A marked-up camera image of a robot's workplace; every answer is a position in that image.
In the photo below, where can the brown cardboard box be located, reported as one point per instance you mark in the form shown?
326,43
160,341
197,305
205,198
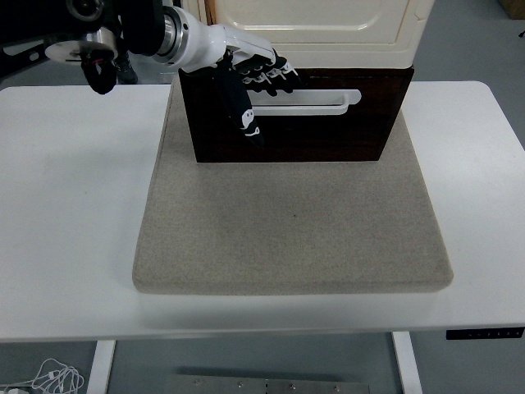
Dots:
514,7

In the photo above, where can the beige fabric mat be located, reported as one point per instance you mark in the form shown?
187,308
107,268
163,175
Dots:
287,230

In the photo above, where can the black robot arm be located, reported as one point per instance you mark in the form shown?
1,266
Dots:
135,24

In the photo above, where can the white table leg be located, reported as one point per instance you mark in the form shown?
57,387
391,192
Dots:
407,363
100,367

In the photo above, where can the black table control panel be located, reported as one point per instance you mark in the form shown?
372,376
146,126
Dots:
484,333

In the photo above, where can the dark brown wooden drawer housing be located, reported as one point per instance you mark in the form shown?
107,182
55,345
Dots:
311,143

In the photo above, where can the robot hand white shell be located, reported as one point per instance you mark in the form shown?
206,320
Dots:
205,43

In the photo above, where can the cream plastic cabinet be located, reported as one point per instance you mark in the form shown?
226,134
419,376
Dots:
328,45

